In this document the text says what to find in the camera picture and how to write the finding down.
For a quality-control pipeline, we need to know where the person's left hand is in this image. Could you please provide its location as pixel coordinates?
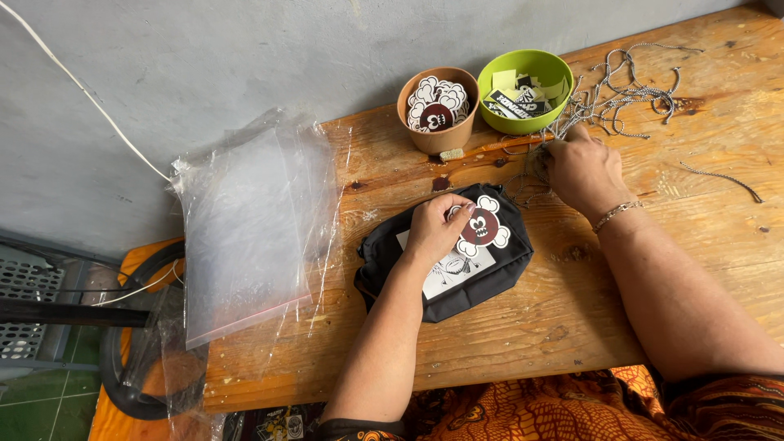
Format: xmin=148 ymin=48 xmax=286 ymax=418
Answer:
xmin=403 ymin=193 xmax=478 ymax=268

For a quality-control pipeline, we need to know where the person's right hand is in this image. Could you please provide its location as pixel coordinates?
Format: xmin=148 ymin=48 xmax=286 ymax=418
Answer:
xmin=543 ymin=124 xmax=635 ymax=224

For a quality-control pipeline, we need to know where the silver ball chain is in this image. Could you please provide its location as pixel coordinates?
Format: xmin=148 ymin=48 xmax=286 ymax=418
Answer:
xmin=501 ymin=143 xmax=556 ymax=209
xmin=679 ymin=160 xmax=765 ymax=205

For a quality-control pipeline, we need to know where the cloud-shaped cartoon sticker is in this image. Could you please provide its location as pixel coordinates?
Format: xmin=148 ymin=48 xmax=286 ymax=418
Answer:
xmin=446 ymin=195 xmax=512 ymax=258

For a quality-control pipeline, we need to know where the green plastic bowl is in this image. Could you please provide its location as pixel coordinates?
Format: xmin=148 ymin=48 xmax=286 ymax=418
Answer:
xmin=477 ymin=49 xmax=575 ymax=136

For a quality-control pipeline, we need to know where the heap of printed labels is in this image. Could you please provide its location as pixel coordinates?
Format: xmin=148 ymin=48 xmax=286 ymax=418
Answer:
xmin=483 ymin=69 xmax=570 ymax=121

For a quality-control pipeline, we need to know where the orange toothbrush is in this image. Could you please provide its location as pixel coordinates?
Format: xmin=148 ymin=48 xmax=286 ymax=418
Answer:
xmin=439 ymin=134 xmax=556 ymax=163

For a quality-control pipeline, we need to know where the brown paper cup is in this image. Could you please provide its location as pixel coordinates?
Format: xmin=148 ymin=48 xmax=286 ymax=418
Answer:
xmin=396 ymin=66 xmax=481 ymax=156

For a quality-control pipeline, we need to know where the stack of cartoon stickers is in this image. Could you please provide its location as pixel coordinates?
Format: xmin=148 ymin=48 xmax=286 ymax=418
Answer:
xmin=407 ymin=75 xmax=471 ymax=134

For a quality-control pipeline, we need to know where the black fabric pouch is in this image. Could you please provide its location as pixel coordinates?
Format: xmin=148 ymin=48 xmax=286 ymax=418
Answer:
xmin=353 ymin=183 xmax=535 ymax=324

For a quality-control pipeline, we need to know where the white printed card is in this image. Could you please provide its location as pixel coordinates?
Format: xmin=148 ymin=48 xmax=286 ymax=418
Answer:
xmin=396 ymin=229 xmax=497 ymax=301

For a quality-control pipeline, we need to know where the orange batik clothing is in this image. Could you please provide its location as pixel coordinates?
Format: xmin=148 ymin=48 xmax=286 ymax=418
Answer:
xmin=311 ymin=365 xmax=784 ymax=441

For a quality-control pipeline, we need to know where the stack of clear zip bags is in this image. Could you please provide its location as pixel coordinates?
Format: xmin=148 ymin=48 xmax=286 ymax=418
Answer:
xmin=168 ymin=108 xmax=354 ymax=350

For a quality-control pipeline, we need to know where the packet of printed stickers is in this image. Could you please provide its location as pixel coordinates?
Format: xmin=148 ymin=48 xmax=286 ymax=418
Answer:
xmin=223 ymin=401 xmax=327 ymax=441

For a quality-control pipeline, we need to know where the crumpled clear plastic wrap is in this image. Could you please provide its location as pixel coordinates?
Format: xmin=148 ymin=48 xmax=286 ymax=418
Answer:
xmin=121 ymin=287 xmax=229 ymax=441

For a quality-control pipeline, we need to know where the black metal bar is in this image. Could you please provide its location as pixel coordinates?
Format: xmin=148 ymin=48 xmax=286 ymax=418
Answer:
xmin=0 ymin=298 xmax=151 ymax=329

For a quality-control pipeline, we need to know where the orange plastic chair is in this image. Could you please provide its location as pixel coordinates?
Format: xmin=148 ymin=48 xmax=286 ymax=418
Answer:
xmin=88 ymin=237 xmax=210 ymax=441

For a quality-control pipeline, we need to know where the grey metal rack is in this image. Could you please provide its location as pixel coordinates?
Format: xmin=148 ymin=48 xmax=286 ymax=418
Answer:
xmin=0 ymin=229 xmax=124 ymax=382

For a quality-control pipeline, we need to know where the pile of ball chains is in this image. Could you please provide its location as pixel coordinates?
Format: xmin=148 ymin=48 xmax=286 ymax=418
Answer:
xmin=554 ymin=42 xmax=706 ymax=141

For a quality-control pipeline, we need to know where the silver bracelet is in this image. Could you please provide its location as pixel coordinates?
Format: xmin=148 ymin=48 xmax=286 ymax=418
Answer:
xmin=592 ymin=200 xmax=644 ymax=234

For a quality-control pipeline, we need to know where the white cable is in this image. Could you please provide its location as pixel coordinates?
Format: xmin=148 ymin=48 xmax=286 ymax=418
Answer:
xmin=0 ymin=0 xmax=185 ymax=307

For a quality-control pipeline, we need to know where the black rubber hose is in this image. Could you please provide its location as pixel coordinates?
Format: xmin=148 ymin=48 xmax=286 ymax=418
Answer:
xmin=99 ymin=239 xmax=207 ymax=421

